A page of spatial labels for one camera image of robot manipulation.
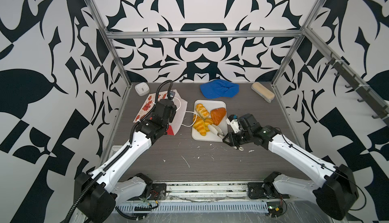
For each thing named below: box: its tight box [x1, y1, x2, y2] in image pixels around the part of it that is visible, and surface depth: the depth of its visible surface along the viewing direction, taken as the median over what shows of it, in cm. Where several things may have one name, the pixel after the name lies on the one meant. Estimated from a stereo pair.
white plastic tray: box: [191, 100, 228, 142], surface depth 96 cm
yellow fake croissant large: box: [192, 114, 207, 137], surface depth 93 cm
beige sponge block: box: [250, 81, 276, 103], surface depth 114 cm
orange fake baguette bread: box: [210, 107, 226, 126], surface depth 100 cm
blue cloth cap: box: [200, 79, 240, 100], surface depth 114 cm
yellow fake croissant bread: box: [195, 103, 210, 119], surface depth 101 cm
